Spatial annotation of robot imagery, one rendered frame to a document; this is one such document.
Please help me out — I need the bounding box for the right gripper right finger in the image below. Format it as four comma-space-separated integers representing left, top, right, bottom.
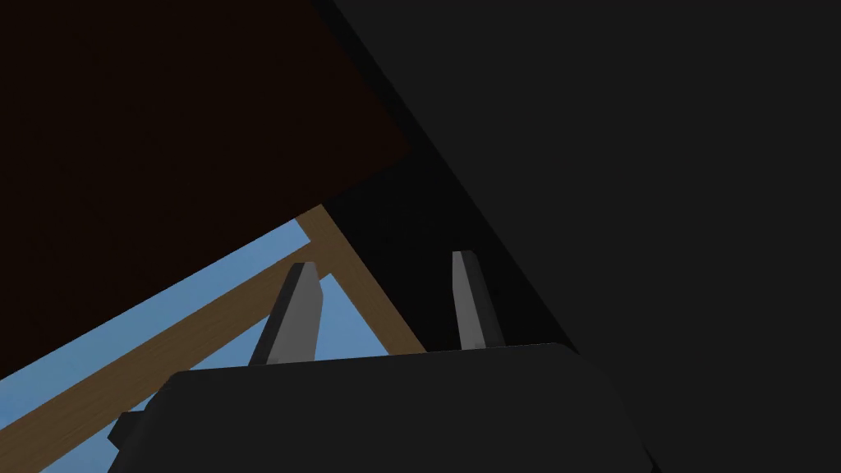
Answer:
451, 249, 507, 352

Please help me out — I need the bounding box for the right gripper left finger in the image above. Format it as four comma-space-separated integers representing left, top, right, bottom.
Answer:
247, 261, 324, 368

